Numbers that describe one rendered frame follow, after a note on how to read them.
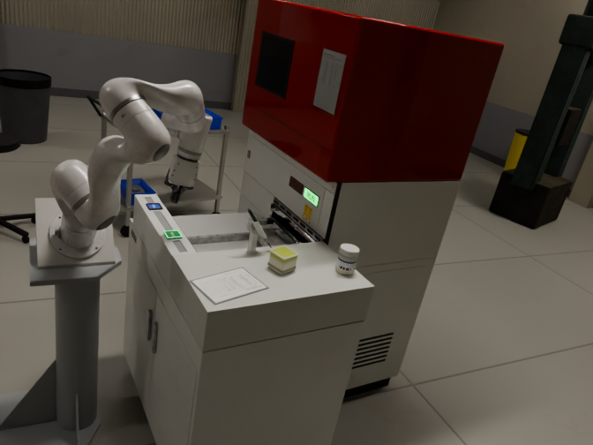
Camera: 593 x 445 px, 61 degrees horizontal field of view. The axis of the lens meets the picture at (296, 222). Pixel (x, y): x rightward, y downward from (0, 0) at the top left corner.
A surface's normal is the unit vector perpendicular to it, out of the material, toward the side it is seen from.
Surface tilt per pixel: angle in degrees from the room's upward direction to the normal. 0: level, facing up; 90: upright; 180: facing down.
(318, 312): 90
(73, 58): 90
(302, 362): 90
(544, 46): 90
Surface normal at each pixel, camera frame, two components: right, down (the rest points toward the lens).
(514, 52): -0.89, 0.03
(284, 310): 0.48, 0.43
